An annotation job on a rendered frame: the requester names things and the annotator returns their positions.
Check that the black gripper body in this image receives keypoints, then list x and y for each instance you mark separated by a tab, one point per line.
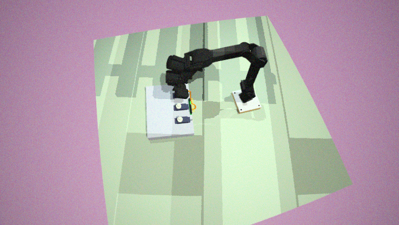
181	91

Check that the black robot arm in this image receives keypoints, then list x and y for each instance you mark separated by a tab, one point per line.
202	58

